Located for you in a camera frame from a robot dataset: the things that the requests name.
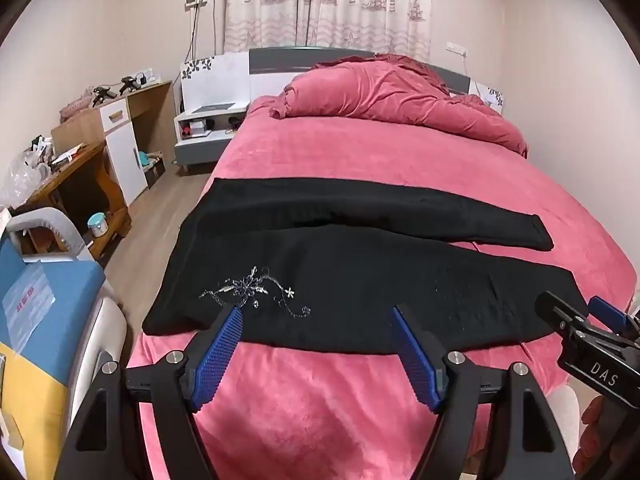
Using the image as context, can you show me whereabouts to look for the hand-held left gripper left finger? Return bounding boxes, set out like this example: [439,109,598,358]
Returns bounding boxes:
[52,305,244,480]

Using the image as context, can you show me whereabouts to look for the clear plastic bags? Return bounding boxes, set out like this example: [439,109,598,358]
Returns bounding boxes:
[0,150,51,207]

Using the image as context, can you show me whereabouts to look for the blue cushion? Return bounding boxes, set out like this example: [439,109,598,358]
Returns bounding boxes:
[0,240,104,382]

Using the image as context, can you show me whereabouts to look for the pink bed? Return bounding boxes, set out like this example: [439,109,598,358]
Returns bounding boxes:
[125,95,638,480]

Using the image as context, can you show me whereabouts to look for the black wall cable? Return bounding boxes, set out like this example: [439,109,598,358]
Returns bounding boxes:
[186,0,211,62]

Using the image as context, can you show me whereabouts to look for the pink duvet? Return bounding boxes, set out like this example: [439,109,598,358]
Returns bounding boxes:
[270,52,530,158]

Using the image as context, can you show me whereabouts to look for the low wooden table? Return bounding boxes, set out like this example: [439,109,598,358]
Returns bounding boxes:
[10,140,132,261]

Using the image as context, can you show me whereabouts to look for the wooden desk with white cabinet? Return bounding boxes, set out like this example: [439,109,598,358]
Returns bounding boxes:
[97,80,173,208]

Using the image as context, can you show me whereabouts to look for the small cardboard box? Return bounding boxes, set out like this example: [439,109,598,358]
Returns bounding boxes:
[144,152,166,187]

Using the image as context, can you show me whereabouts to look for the person's right hand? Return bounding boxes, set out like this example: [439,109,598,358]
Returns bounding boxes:
[571,394,614,480]

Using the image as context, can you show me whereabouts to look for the clear plastic sheet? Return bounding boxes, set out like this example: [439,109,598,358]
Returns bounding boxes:
[2,265,56,347]

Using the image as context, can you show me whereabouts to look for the white and grey nightstand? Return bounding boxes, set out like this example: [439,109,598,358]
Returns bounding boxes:
[173,101,251,173]

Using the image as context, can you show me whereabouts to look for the pink fluffy cloth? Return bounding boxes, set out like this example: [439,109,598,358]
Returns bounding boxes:
[60,100,101,122]

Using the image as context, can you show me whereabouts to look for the black pants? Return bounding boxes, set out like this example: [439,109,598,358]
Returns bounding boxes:
[141,177,588,356]

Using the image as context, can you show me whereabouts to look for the white printed curtain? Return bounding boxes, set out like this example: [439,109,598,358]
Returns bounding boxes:
[223,0,435,61]

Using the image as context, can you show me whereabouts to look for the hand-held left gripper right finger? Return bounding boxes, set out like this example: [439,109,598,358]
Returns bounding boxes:
[390,305,576,480]

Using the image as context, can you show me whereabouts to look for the grey and white headboard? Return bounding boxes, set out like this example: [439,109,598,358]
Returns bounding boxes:
[180,46,506,121]

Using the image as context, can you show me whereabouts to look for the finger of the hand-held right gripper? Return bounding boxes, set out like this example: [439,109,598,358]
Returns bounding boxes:
[588,296,640,341]
[534,291,593,344]

